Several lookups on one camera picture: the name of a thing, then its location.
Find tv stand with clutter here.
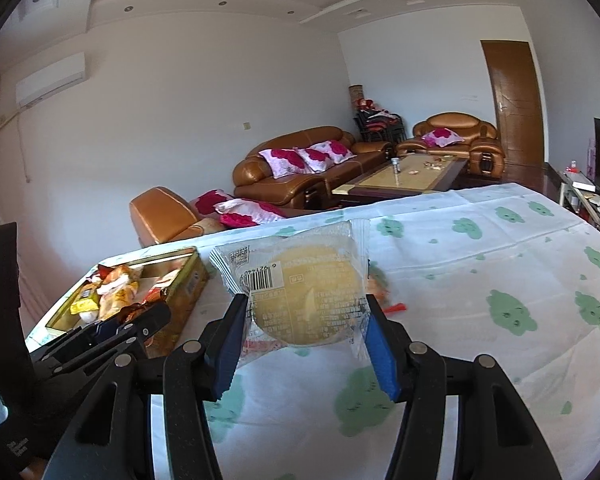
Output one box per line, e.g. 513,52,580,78
545,162,600,231

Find brown leather armchair far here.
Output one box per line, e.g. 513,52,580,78
396,112,506,179

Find white green-patterned tablecloth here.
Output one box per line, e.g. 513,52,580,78
24,182,600,480

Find pink white armchair cushion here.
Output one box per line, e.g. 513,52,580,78
422,128,464,148

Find gold metal tin box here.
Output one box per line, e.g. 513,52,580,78
45,247,209,358

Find white wall air conditioner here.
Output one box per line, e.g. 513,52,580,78
16,52,86,108

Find small orange snack packet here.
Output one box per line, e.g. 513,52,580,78
366,260,407,315

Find white wrapped candy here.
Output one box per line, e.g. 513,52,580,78
79,310,99,324

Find stack of dark stools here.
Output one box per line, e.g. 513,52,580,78
354,99,406,144

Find wooden coffee table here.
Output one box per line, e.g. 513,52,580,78
332,154,468,207

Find pink white sofa cushions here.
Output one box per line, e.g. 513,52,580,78
259,140,354,179

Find brown leather three-seat sofa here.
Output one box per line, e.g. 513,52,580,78
233,126,394,209

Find yellow cracker packet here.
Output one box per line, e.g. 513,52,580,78
70,294,99,315

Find brown leather armchair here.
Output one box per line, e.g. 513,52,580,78
129,186,225,247
396,112,506,179

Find brown leather armchair near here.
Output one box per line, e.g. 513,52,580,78
129,186,225,247

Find round bun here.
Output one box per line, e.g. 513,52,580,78
209,219,370,366

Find metal can on table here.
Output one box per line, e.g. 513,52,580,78
390,157,401,174

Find brown wooden door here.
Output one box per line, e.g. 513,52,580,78
481,40,544,167

